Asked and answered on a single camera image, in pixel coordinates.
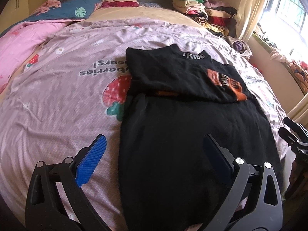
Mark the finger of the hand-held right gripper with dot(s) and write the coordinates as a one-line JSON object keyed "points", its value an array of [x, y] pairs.
{"points": [[297, 129], [292, 140]]}

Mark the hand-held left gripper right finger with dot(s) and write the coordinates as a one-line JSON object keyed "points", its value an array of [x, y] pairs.
{"points": [[216, 158]]}

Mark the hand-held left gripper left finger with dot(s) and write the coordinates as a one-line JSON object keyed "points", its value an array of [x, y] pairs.
{"points": [[92, 158]]}

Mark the black long-sleeve shirt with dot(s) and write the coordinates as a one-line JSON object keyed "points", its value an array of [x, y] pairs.
{"points": [[180, 137]]}

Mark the clothes on windowsill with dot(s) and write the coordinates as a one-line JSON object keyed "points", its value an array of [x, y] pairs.
{"points": [[298, 72]]}

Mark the pile of folded clothes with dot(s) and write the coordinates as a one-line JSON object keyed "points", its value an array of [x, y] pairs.
{"points": [[209, 12]]}

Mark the pink strawberry printed blanket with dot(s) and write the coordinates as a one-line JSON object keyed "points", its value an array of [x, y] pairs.
{"points": [[60, 89]]}

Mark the purple cloth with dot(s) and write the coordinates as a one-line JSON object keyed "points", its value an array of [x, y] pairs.
{"points": [[239, 45]]}

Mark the cream curtain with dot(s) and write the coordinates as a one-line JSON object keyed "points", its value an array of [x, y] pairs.
{"points": [[252, 4]]}

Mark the plain pink quilt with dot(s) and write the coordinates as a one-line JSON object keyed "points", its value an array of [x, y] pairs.
{"points": [[19, 43]]}

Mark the blue leaf-print quilt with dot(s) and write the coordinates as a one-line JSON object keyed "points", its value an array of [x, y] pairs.
{"points": [[72, 4]]}

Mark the red and cream pillow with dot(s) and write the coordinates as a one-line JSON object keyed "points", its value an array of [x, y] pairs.
{"points": [[120, 4]]}

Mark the cream wardrobe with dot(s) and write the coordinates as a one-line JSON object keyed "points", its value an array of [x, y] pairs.
{"points": [[19, 4]]}

